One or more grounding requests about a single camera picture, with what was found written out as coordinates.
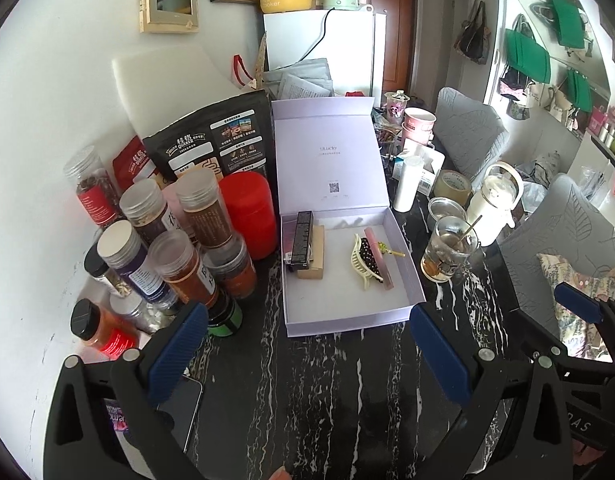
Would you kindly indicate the red label black cap bottle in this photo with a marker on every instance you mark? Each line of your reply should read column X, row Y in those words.
column 102, row 330

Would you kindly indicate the white cylindrical bottle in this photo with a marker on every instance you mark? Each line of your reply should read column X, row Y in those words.
column 408, row 170

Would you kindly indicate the glass mug with spoon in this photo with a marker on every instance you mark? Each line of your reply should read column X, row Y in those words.
column 453, row 241

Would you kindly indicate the cream claw hair clip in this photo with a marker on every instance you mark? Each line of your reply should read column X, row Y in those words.
column 358, row 266

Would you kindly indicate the purple label jar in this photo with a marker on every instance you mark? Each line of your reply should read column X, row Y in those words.
column 123, row 250

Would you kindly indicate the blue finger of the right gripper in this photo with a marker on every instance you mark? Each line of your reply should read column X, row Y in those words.
column 583, row 306

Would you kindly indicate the packing tape roll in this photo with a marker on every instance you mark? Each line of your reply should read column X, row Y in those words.
column 453, row 185

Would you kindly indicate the open lavender gift box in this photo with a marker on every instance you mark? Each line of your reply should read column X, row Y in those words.
column 328, row 162

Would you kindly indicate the green label black jar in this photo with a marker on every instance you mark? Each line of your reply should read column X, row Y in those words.
column 225, row 316

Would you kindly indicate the red cylindrical canister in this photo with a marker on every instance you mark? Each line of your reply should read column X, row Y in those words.
column 249, row 202

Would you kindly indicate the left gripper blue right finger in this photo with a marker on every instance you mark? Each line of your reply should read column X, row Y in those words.
column 451, row 372

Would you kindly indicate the pink case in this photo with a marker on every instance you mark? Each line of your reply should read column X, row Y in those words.
column 382, row 266

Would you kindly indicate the clear jar orange contents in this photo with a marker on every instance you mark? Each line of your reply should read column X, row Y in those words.
column 232, row 267

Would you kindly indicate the brown label spice jar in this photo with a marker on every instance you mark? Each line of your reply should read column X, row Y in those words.
column 200, row 196

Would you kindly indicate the black smartphone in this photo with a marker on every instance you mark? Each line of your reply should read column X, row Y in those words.
column 179, row 412

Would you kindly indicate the gold rectangular box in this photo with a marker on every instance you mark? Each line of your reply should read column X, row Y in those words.
column 315, row 270

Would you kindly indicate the green tote bag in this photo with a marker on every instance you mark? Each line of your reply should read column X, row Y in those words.
column 525, row 58

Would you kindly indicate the black polka dot scrunchie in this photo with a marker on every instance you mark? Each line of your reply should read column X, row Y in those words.
column 368, row 259

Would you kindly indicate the white mini fridge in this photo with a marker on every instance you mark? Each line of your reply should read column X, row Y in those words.
column 351, row 41

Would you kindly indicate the white electric kettle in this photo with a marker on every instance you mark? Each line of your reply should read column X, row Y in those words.
column 491, row 207

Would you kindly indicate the grey leaf pattern chair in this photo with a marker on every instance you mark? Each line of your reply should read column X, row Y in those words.
column 471, row 132

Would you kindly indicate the floral cushion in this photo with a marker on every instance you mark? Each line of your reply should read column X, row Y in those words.
column 582, row 339

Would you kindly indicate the wall intercom panel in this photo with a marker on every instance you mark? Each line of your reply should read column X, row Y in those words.
column 168, row 16

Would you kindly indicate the yellow green flower hair clip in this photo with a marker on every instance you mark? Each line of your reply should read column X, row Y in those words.
column 386, row 250

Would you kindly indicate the orange spice jar white label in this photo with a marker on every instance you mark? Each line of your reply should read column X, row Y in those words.
column 178, row 262

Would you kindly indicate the black snack bag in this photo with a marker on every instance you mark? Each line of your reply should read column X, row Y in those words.
column 230, row 136

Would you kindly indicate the purple blue monkey can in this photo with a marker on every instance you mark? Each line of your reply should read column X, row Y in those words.
column 116, row 416

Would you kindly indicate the steel cup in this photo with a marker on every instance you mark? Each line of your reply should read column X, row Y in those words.
column 441, row 207

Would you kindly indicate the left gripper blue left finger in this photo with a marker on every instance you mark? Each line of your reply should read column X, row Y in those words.
column 170, row 350

